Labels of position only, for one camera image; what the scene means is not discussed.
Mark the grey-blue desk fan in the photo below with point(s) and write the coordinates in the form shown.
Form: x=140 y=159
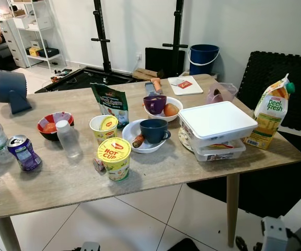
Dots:
x=12 y=86

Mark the purple cup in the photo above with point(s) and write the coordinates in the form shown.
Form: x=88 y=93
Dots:
x=154 y=104

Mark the yellow hot cup noodles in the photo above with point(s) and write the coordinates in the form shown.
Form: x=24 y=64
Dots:
x=115 y=162

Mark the purple drink can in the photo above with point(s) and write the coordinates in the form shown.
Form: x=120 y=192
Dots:
x=25 y=154

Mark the pink plastic pitcher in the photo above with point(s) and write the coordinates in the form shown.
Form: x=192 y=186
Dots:
x=216 y=95

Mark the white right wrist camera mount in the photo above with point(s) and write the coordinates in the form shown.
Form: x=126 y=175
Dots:
x=273 y=235

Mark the small clear white-capped bottle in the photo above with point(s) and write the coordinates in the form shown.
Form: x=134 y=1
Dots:
x=69 y=141

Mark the black foam wall mat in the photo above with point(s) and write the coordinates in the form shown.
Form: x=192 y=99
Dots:
x=297 y=78

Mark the green snack pouch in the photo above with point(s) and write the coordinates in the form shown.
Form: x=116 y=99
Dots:
x=111 y=102

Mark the clear plastic food container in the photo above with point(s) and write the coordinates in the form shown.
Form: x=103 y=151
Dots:
x=221 y=152

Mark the dark blue-grey mug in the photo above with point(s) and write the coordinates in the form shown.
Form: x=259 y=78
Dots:
x=153 y=130

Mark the white cutting board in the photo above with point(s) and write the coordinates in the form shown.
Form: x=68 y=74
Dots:
x=192 y=89

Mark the black metal squat rack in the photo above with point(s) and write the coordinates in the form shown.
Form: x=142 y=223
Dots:
x=101 y=36

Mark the orange juice carton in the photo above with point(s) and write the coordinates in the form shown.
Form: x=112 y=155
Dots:
x=268 y=117

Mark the brown sausage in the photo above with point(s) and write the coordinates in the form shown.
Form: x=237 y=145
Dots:
x=138 y=141

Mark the blue plastic bucket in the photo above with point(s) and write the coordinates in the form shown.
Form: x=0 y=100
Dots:
x=203 y=60

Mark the white drawer unit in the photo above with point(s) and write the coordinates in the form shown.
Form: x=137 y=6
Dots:
x=12 y=47

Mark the yellow box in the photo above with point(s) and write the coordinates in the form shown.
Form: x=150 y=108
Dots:
x=34 y=52

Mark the patterned plate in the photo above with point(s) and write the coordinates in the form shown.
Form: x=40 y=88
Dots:
x=184 y=140

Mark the small yellow-lid noodle cup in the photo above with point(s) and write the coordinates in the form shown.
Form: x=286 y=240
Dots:
x=103 y=130

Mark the white ceramic bowl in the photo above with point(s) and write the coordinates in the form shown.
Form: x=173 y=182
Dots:
x=132 y=130
x=163 y=118

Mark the black box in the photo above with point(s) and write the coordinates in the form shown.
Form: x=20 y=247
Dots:
x=158 y=60

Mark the light wooden dining table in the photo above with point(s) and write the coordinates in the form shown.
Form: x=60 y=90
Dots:
x=61 y=178

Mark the small cardboard box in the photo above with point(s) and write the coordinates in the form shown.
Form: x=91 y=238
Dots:
x=142 y=74

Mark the black rubber rack platform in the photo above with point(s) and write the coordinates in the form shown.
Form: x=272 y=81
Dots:
x=88 y=78

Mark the small red packet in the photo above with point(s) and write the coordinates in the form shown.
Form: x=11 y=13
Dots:
x=184 y=84

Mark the small pink wrapped item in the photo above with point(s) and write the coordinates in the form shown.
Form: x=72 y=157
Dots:
x=97 y=165

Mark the orange fruit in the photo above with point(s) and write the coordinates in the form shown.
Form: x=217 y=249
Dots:
x=171 y=110

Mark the white lidded plastic container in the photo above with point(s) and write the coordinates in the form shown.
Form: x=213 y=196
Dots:
x=217 y=121

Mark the red and black bowl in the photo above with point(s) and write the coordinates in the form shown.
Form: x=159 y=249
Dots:
x=48 y=127

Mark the white shelving unit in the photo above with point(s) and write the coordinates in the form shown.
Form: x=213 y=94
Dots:
x=46 y=58

